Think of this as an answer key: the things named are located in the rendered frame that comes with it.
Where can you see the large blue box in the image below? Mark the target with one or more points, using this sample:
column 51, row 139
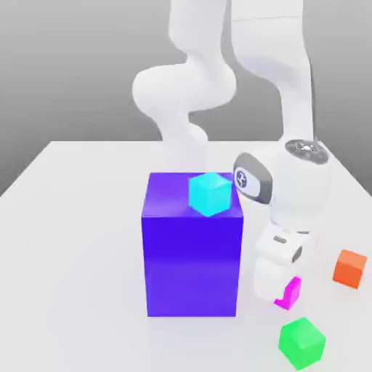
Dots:
column 191, row 261

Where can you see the small green cube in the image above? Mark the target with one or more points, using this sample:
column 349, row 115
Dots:
column 302, row 343

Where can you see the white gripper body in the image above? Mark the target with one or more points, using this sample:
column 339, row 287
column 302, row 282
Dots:
column 267, row 279

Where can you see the small orange cube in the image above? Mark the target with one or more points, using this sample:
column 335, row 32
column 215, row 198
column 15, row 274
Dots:
column 348, row 268

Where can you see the small cyan cube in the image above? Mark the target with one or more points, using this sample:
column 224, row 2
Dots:
column 209, row 193

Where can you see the small magenta cube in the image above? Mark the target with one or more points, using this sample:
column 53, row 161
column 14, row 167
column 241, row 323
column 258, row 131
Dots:
column 293, row 290

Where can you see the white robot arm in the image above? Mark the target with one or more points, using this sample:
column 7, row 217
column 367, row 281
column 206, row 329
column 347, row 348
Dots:
column 293, row 87

